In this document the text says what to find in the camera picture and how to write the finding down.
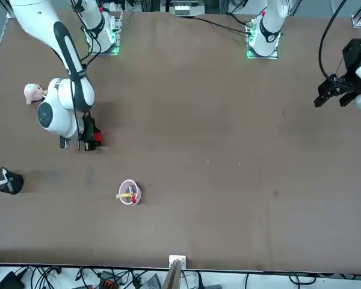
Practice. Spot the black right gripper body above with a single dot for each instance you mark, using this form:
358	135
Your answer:
88	123

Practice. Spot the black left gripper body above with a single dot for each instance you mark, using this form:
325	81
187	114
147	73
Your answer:
353	57

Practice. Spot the red magnetic block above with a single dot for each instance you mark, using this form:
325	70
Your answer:
99	137

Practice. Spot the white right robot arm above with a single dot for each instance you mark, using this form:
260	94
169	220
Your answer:
63	96

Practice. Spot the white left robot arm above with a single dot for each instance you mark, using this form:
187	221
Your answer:
269	27

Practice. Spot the yellow highlighter pen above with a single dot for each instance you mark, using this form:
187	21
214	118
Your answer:
124	195

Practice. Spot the pink plush toy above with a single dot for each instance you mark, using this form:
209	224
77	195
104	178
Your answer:
32	92

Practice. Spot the red-capped white marker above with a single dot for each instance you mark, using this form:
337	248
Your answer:
133	199

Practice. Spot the black mesh pen cup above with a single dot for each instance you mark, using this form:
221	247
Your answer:
16	183

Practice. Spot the black and orange device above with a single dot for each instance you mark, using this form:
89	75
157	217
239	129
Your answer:
108	283

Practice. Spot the black power adapter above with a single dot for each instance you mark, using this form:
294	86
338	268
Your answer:
10	281

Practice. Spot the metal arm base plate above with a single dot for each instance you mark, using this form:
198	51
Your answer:
249	55
115	51

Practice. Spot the white table edge bracket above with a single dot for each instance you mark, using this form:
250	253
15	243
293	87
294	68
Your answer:
177	258

